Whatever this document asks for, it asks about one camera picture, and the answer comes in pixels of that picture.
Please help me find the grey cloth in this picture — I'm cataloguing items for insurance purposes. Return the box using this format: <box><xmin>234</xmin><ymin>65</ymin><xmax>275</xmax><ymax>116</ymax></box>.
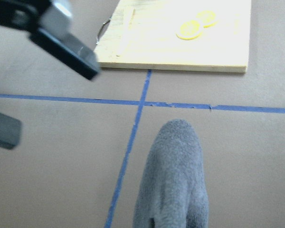
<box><xmin>132</xmin><ymin>119</ymin><xmax>209</xmax><ymax>228</ymax></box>

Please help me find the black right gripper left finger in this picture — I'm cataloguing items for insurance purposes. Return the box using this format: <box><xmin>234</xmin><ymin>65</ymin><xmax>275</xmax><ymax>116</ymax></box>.
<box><xmin>0</xmin><ymin>113</ymin><xmax>22</xmax><ymax>150</ymax></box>

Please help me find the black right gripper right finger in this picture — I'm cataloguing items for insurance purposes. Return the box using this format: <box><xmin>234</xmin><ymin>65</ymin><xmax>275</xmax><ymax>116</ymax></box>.
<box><xmin>0</xmin><ymin>0</ymin><xmax>100</xmax><ymax>80</ymax></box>

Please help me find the lemon slice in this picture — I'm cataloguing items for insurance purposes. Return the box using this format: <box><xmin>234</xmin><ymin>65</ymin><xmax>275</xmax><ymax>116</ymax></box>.
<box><xmin>176</xmin><ymin>19</ymin><xmax>203</xmax><ymax>40</ymax></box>
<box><xmin>196</xmin><ymin>10</ymin><xmax>218</xmax><ymax>28</ymax></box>

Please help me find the wooden cutting board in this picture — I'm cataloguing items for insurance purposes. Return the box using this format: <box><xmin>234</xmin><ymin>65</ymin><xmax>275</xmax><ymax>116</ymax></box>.
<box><xmin>95</xmin><ymin>0</ymin><xmax>251</xmax><ymax>73</ymax></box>

